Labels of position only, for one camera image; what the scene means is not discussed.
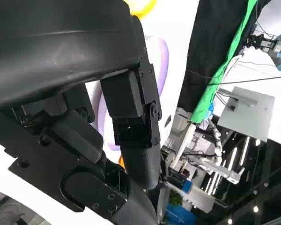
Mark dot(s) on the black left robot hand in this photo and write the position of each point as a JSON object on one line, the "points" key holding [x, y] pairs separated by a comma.
{"points": [[61, 47]]}

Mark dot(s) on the lilac plate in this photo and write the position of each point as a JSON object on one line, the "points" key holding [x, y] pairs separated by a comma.
{"points": [[164, 58]]}

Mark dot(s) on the black table hole grommet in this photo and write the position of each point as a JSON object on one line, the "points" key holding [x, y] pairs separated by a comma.
{"points": [[168, 120]]}

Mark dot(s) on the black cloth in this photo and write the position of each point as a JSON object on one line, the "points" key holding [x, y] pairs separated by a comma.
{"points": [[213, 47]]}

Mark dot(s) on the green cloth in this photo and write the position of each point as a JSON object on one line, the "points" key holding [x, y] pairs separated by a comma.
{"points": [[224, 65]]}

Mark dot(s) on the grey metal box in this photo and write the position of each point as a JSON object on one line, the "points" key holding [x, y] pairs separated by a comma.
{"points": [[248, 117]]}

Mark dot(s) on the blue box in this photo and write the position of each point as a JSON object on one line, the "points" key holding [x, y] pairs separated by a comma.
{"points": [[178, 215]]}

